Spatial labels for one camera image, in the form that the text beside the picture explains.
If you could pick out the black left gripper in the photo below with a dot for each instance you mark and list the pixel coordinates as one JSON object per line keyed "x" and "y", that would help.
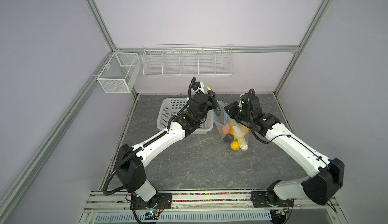
{"x": 212, "y": 100}

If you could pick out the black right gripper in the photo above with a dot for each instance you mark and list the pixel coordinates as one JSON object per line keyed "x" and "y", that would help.
{"x": 233, "y": 107}

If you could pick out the clear zip top bag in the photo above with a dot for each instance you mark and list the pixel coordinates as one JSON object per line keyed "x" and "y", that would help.
{"x": 222, "y": 119}

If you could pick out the orange toy fruit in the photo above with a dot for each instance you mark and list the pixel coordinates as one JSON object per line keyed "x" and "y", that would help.
{"x": 226, "y": 130}

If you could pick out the yellow toy lemon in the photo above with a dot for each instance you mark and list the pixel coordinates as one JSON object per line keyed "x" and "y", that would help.
{"x": 234, "y": 145}

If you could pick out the beige toy garlic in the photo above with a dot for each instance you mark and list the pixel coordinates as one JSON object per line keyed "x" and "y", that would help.
{"x": 240, "y": 130}

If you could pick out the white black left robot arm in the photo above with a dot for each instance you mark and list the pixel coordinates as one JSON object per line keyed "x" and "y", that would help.
{"x": 129, "y": 170}

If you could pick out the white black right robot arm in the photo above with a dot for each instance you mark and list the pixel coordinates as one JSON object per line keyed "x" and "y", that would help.
{"x": 324, "y": 177}

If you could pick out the white perforated plastic basket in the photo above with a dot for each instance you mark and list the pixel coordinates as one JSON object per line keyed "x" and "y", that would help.
{"x": 171, "y": 106}

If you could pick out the white vent grille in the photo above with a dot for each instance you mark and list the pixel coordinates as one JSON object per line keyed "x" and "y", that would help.
{"x": 186, "y": 217}

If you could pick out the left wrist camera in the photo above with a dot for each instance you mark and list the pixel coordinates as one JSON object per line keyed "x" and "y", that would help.
{"x": 198, "y": 87}

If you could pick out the white wire wall shelf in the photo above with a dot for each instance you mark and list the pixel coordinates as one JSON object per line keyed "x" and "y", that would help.
{"x": 206, "y": 60}

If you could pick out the white mesh wall box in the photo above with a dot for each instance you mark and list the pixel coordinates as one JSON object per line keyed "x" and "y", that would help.
{"x": 120, "y": 72}

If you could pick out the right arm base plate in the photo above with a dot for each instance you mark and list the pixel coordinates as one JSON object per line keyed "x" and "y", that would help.
{"x": 262, "y": 199}

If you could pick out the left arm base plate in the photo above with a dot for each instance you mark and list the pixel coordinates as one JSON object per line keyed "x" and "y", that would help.
{"x": 150, "y": 201}

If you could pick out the aluminium front rail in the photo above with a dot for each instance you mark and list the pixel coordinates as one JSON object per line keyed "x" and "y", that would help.
{"x": 207, "y": 200}

